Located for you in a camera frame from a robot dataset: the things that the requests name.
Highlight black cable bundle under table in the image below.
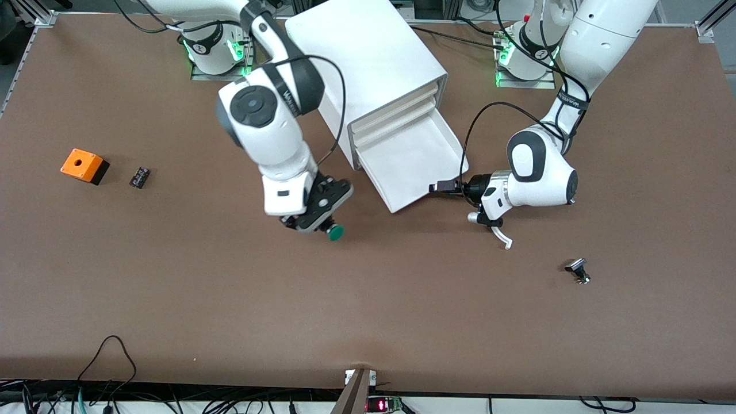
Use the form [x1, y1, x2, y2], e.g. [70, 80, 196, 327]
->
[0, 378, 346, 414]

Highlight aluminium frame stand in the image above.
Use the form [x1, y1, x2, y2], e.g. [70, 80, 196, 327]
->
[397, 0, 462, 22]

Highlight orange box with black base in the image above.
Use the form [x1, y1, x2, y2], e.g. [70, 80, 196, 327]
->
[60, 148, 110, 186]

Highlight white curved plastic piece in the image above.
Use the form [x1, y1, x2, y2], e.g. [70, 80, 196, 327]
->
[491, 223, 514, 251]

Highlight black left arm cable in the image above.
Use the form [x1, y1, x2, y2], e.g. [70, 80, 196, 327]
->
[458, 0, 591, 180]

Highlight aluminium frame profile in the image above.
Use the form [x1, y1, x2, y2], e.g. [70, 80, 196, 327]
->
[0, 0, 59, 28]
[694, 0, 736, 44]

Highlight black cables behind cabinet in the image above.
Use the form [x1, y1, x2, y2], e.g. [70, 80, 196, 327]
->
[409, 16, 510, 50]

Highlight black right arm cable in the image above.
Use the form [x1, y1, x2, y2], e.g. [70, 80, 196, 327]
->
[114, 0, 347, 168]

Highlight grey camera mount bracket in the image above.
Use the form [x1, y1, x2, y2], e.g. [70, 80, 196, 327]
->
[330, 368, 378, 414]

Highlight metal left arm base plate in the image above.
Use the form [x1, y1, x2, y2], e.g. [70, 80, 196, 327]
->
[495, 30, 557, 89]

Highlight black and silver switch part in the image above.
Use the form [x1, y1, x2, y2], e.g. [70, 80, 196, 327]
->
[564, 258, 592, 285]

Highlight device with red display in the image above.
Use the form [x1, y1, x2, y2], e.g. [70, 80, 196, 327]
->
[367, 396, 404, 413]

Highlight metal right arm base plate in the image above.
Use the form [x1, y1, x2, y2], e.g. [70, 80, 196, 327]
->
[190, 34, 257, 82]

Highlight thin black looped cable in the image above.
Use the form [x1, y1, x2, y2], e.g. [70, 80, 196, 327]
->
[76, 335, 138, 385]

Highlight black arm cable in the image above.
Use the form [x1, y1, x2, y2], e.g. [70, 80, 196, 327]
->
[114, 0, 347, 168]
[458, 0, 591, 180]

